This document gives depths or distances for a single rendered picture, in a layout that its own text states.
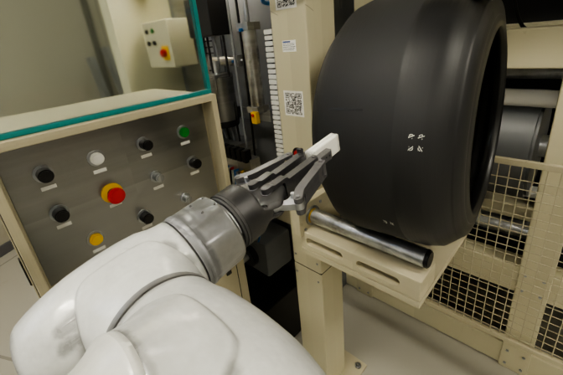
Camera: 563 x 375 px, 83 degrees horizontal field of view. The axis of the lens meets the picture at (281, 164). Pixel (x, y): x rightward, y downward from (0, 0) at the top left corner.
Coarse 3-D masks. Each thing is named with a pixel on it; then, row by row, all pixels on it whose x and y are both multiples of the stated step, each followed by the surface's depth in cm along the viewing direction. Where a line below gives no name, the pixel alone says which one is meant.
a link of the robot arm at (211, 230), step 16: (192, 208) 36; (208, 208) 35; (224, 208) 37; (176, 224) 33; (192, 224) 33; (208, 224) 33; (224, 224) 34; (192, 240) 32; (208, 240) 33; (224, 240) 34; (240, 240) 35; (208, 256) 32; (224, 256) 34; (240, 256) 36; (208, 272) 32; (224, 272) 35
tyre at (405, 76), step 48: (384, 0) 67; (432, 0) 57; (480, 0) 56; (336, 48) 64; (384, 48) 57; (432, 48) 52; (480, 48) 53; (336, 96) 61; (384, 96) 55; (432, 96) 51; (480, 96) 92; (384, 144) 56; (432, 144) 52; (480, 144) 92; (336, 192) 68; (384, 192) 60; (432, 192) 55; (480, 192) 81; (432, 240) 65
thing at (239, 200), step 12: (228, 192) 38; (240, 192) 38; (252, 192) 42; (276, 192) 41; (228, 204) 36; (240, 204) 37; (252, 204) 37; (264, 204) 39; (276, 204) 39; (240, 216) 36; (252, 216) 37; (264, 216) 38; (276, 216) 39; (240, 228) 36; (252, 228) 37; (264, 228) 39; (252, 240) 38
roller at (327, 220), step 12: (312, 216) 94; (324, 216) 91; (336, 216) 90; (336, 228) 88; (348, 228) 86; (360, 228) 84; (360, 240) 83; (372, 240) 81; (384, 240) 79; (396, 240) 78; (396, 252) 77; (408, 252) 75; (420, 252) 73; (432, 252) 74; (420, 264) 73
